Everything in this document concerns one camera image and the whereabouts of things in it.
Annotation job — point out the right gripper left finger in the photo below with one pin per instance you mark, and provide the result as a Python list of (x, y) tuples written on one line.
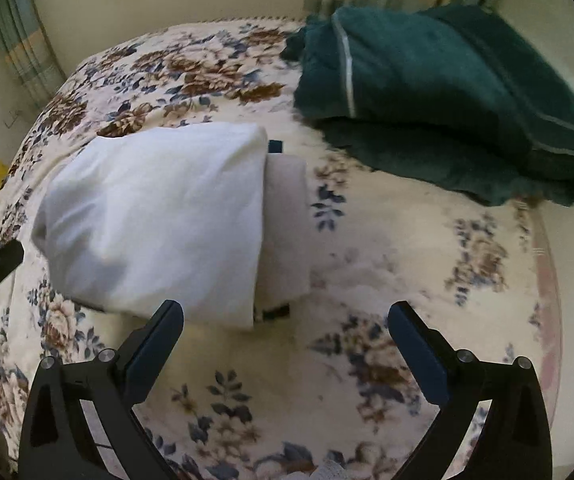
[(56, 442)]

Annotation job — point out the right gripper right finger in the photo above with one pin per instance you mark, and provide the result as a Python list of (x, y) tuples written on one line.
[(514, 442)]

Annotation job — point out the white t-shirt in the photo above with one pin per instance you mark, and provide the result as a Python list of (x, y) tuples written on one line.
[(164, 214)]

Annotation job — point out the left green curtain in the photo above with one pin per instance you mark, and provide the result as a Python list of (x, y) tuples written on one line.
[(28, 51)]

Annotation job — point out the dark green folded blanket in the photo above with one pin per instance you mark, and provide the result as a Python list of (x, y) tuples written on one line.
[(453, 96)]

